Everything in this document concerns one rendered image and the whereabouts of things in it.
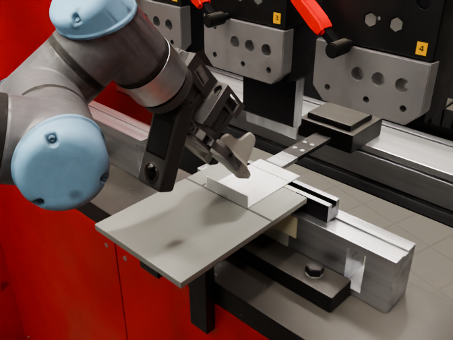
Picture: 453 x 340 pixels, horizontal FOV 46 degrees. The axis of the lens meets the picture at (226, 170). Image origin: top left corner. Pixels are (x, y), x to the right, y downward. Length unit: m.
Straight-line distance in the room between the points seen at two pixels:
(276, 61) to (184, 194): 0.25
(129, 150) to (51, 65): 0.57
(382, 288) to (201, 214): 0.28
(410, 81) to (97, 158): 0.37
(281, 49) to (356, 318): 0.40
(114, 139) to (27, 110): 0.70
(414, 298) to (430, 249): 1.63
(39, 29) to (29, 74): 0.98
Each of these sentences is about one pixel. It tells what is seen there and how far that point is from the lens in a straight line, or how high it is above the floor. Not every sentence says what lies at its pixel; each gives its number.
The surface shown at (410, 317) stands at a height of 0.87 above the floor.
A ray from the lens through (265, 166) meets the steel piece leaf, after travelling 0.89.
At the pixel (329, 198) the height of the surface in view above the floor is 1.00.
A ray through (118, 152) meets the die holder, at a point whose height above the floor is 0.92.
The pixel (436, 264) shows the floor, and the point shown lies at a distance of 2.41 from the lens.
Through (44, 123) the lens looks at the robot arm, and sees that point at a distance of 0.43.
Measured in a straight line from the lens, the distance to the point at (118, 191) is 1.09.
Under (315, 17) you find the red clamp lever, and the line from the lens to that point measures 0.64.
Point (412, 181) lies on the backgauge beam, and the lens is 1.01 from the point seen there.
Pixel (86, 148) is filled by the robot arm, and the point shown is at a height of 1.25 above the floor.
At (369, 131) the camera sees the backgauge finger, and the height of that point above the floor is 1.01.
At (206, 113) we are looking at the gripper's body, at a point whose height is 1.17.
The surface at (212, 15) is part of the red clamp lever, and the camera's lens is 0.75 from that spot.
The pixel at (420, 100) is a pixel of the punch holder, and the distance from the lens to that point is 0.64.
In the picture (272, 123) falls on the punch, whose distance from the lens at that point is 0.83.
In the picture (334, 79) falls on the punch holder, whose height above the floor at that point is 1.21.
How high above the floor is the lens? 1.44
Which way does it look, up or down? 30 degrees down
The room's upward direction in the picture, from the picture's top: straight up
